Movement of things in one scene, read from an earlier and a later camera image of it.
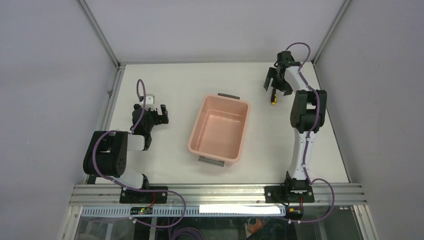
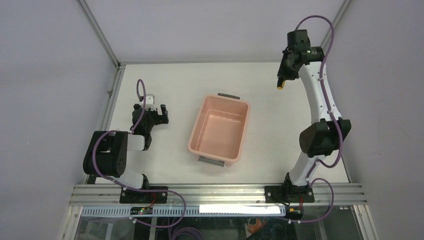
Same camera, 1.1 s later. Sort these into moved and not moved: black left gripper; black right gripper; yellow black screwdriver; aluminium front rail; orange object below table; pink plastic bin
Moved: black right gripper; yellow black screwdriver
Not moved: black left gripper; aluminium front rail; orange object below table; pink plastic bin
